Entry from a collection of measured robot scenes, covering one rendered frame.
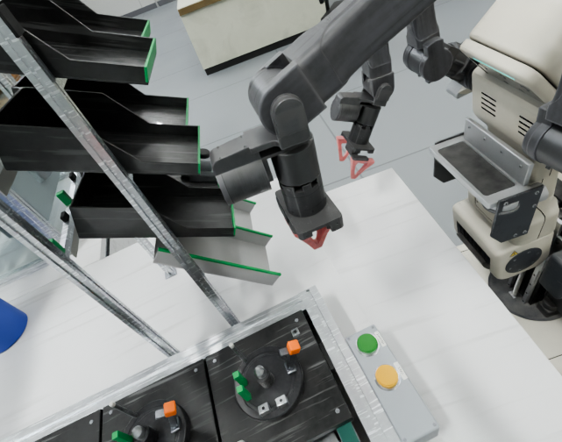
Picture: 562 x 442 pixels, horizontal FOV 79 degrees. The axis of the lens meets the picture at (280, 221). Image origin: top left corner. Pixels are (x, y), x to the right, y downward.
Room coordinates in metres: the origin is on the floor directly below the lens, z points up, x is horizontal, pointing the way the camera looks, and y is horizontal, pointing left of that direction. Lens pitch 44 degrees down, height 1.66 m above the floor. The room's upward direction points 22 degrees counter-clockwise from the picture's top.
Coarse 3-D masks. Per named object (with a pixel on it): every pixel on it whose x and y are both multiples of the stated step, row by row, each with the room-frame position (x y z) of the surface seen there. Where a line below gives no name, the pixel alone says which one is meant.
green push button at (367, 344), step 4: (360, 336) 0.31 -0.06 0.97; (364, 336) 0.31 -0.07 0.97; (368, 336) 0.30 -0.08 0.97; (372, 336) 0.30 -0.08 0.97; (360, 340) 0.30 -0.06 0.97; (364, 340) 0.30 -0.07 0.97; (368, 340) 0.29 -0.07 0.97; (372, 340) 0.29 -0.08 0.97; (376, 340) 0.29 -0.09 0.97; (360, 344) 0.29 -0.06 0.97; (364, 344) 0.29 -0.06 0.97; (368, 344) 0.29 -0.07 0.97; (372, 344) 0.28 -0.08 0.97; (376, 344) 0.28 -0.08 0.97; (360, 348) 0.29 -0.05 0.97; (364, 348) 0.28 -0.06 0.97; (368, 348) 0.28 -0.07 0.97; (372, 348) 0.28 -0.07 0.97; (376, 348) 0.28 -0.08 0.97; (364, 352) 0.28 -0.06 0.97; (368, 352) 0.27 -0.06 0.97; (372, 352) 0.27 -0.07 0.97
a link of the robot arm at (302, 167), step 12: (300, 144) 0.34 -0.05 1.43; (312, 144) 0.34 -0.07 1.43; (264, 156) 0.34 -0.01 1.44; (276, 156) 0.34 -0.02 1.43; (288, 156) 0.33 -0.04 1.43; (300, 156) 0.33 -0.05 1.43; (312, 156) 0.33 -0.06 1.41; (276, 168) 0.34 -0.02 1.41; (288, 168) 0.33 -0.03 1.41; (300, 168) 0.33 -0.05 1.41; (312, 168) 0.33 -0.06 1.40; (288, 180) 0.33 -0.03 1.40; (300, 180) 0.33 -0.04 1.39; (312, 180) 0.33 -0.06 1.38
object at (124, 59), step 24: (24, 0) 0.63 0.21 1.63; (48, 0) 0.63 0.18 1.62; (24, 24) 0.64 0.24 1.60; (48, 24) 0.63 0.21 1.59; (72, 24) 0.63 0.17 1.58; (0, 48) 0.51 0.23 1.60; (48, 48) 0.50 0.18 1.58; (72, 48) 0.61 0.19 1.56; (96, 48) 0.62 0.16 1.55; (120, 48) 0.63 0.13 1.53; (144, 48) 0.62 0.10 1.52; (0, 72) 0.51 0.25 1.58; (72, 72) 0.50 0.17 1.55; (96, 72) 0.50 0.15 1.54; (120, 72) 0.50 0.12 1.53; (144, 72) 0.50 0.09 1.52
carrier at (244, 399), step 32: (288, 320) 0.40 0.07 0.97; (224, 352) 0.39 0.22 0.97; (256, 352) 0.35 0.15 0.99; (320, 352) 0.31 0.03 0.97; (224, 384) 0.32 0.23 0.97; (256, 384) 0.29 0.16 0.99; (288, 384) 0.27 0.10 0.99; (320, 384) 0.25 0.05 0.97; (224, 416) 0.26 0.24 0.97; (256, 416) 0.24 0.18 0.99; (288, 416) 0.22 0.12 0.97; (320, 416) 0.20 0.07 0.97
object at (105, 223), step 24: (96, 192) 0.64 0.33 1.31; (120, 192) 0.64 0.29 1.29; (144, 192) 0.64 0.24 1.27; (168, 192) 0.63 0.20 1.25; (192, 192) 0.63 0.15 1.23; (216, 192) 0.62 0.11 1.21; (72, 216) 0.52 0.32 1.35; (96, 216) 0.51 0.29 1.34; (120, 216) 0.51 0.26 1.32; (168, 216) 0.56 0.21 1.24; (192, 216) 0.56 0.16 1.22; (216, 216) 0.56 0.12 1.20
